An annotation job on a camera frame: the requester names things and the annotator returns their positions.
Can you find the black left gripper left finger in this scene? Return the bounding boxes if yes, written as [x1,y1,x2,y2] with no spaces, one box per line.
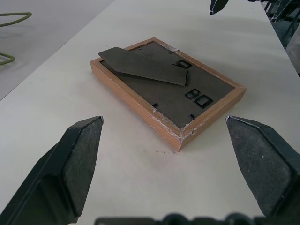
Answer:
[0,115,105,225]

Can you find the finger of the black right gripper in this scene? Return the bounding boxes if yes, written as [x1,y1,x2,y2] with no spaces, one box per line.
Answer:
[209,0,229,16]
[271,0,300,23]

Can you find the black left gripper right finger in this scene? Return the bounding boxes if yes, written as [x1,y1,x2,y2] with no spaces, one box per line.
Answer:
[225,115,300,222]

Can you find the dark metal stand legs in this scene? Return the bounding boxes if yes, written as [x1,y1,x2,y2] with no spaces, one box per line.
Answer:
[264,0,300,51]

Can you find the wooden picture frame face down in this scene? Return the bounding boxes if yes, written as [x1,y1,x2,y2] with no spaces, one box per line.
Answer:
[90,37,247,153]

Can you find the green cable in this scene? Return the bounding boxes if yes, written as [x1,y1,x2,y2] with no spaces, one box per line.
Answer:
[0,12,32,67]

